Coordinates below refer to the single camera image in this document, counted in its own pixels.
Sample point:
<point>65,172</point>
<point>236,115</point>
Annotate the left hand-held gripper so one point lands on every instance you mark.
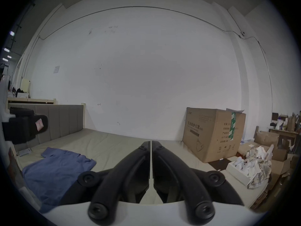
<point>3,98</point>

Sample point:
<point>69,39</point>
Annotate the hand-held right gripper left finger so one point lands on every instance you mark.
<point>122,173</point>

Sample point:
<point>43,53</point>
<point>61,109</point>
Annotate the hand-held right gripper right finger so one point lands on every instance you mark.
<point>181,173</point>

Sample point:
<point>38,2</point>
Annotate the small flat grey card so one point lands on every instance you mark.
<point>25,151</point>

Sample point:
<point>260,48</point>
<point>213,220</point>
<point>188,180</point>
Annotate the pale wooden shelf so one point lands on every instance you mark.
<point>30,100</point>

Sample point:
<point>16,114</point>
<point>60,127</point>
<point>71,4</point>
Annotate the bed with beige sheet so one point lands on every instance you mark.
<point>112,145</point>

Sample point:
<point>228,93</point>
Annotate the grey padded headboard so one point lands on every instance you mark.
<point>61,119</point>

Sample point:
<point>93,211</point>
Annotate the large brown cardboard carton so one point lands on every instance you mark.
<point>207,133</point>

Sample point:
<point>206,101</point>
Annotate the blue shirt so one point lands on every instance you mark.
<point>56,171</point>

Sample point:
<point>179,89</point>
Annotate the shallow white box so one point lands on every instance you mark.
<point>237,172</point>

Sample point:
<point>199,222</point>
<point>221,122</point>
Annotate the plaid cloth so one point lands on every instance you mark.
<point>259,171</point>

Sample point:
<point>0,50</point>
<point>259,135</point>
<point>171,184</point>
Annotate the open brown carton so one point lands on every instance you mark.
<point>265,138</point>

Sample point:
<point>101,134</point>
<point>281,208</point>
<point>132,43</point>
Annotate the low brown carton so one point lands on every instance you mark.
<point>278,171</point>

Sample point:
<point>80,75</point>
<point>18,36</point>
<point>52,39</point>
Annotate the wooden table with clutter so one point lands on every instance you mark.
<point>283,128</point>

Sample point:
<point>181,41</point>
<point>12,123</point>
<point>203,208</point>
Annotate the white wall camera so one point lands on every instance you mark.
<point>243,34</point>

